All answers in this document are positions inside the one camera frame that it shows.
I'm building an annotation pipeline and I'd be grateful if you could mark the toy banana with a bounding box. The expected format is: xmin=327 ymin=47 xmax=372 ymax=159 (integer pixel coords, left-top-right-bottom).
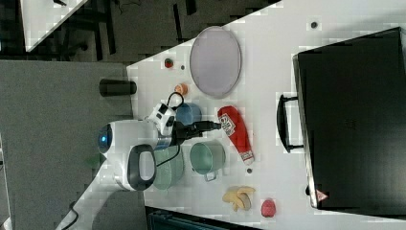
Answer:
xmin=222 ymin=186 xmax=256 ymax=212

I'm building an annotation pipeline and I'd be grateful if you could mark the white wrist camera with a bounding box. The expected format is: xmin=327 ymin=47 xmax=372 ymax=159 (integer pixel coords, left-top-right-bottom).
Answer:
xmin=147 ymin=103 xmax=176 ymax=136

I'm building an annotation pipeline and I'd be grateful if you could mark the green metal cup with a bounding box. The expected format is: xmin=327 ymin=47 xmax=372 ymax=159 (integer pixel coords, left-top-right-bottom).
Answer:
xmin=190 ymin=140 xmax=226 ymax=182

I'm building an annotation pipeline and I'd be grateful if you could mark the black toaster oven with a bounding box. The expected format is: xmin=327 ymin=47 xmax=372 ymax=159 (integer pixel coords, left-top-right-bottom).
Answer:
xmin=292 ymin=27 xmax=406 ymax=219

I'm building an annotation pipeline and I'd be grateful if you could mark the green perforated strainer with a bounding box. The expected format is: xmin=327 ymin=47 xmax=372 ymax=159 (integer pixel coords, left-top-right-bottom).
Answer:
xmin=153 ymin=146 xmax=184 ymax=190

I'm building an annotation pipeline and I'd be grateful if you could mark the red plush ketchup bottle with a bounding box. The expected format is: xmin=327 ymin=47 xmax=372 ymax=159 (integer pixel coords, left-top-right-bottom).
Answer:
xmin=217 ymin=105 xmax=255 ymax=166

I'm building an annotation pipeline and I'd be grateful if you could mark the black camera cable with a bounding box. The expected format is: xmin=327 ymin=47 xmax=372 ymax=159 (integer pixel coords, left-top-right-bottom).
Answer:
xmin=155 ymin=91 xmax=185 ymax=168

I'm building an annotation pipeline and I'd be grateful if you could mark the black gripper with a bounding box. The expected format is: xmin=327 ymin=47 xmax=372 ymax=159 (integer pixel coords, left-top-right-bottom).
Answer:
xmin=170 ymin=121 xmax=221 ymax=146

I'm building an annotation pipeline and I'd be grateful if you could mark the white side table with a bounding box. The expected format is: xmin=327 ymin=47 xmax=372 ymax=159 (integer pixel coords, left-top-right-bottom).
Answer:
xmin=19 ymin=0 xmax=89 ymax=52

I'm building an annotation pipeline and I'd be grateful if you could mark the red toy strawberry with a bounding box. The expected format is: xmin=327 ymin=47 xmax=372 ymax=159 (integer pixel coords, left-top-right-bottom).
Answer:
xmin=165 ymin=58 xmax=173 ymax=68

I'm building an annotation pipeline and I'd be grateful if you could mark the black cylinder post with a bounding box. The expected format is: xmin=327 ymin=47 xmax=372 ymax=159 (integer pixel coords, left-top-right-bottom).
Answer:
xmin=99 ymin=79 xmax=137 ymax=97

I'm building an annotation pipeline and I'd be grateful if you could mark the round lilac plate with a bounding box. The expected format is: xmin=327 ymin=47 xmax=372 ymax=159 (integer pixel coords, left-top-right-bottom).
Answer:
xmin=190 ymin=26 xmax=241 ymax=99

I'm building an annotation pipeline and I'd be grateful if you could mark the blue bowl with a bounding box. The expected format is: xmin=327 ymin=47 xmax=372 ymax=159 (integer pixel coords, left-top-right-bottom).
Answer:
xmin=176 ymin=103 xmax=202 ymax=125

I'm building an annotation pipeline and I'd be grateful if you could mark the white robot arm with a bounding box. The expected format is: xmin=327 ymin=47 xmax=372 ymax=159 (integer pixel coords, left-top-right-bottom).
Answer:
xmin=56 ymin=120 xmax=221 ymax=230

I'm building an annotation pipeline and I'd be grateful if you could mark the red toy apple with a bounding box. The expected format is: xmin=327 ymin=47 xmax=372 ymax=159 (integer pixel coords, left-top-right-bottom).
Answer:
xmin=260 ymin=199 xmax=276 ymax=218

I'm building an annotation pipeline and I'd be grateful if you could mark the orange toy fruit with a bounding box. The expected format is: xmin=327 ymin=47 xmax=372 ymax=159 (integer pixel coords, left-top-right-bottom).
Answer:
xmin=174 ymin=83 xmax=188 ymax=96

